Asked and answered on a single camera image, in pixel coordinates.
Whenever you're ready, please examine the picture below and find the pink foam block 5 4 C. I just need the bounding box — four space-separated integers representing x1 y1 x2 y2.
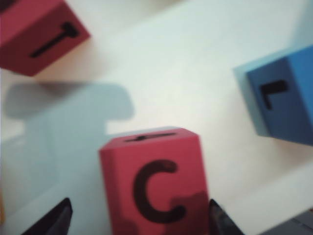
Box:
98 126 211 235

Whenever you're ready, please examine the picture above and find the pink foam block T B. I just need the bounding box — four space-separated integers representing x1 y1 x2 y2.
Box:
0 0 91 76

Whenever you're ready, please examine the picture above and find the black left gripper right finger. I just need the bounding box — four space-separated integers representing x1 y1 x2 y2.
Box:
209 198 245 235

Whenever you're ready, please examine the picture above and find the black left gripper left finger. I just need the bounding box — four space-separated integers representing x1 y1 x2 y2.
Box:
21 197 73 235

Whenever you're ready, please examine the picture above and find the blue foam block R 3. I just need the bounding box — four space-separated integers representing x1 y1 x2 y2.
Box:
233 45 313 147

